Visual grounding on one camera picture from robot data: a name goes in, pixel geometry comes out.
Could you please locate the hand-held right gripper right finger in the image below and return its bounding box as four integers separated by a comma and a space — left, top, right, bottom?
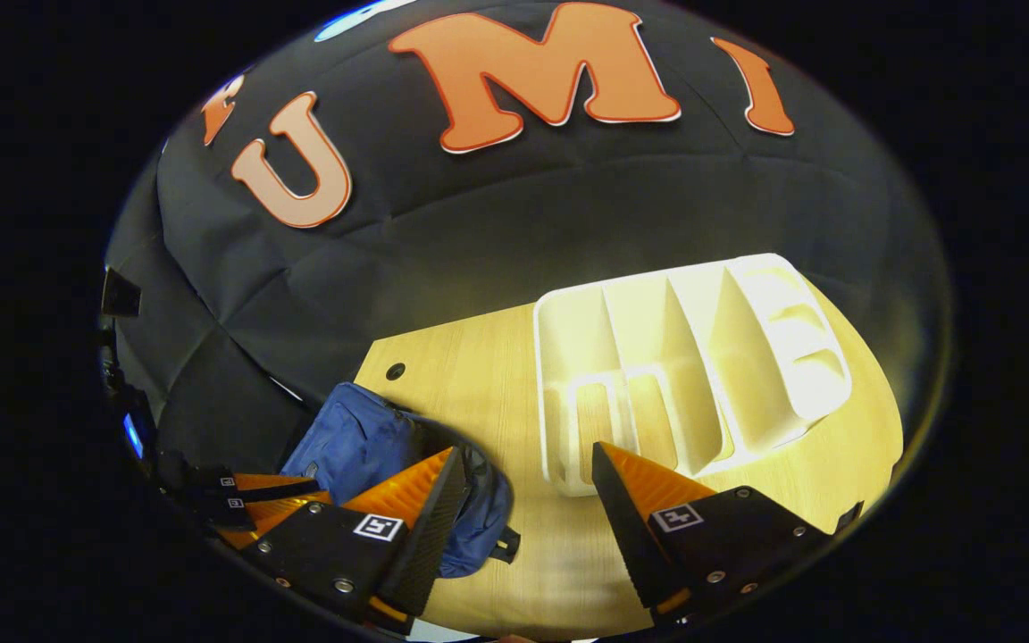
590, 440, 837, 626

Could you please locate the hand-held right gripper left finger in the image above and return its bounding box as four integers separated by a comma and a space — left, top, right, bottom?
242, 447, 471, 637

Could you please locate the blue schoolbag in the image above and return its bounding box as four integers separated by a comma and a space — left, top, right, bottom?
280, 382, 522, 579

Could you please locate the white bookshelf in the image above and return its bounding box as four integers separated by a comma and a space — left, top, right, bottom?
532, 253, 853, 497

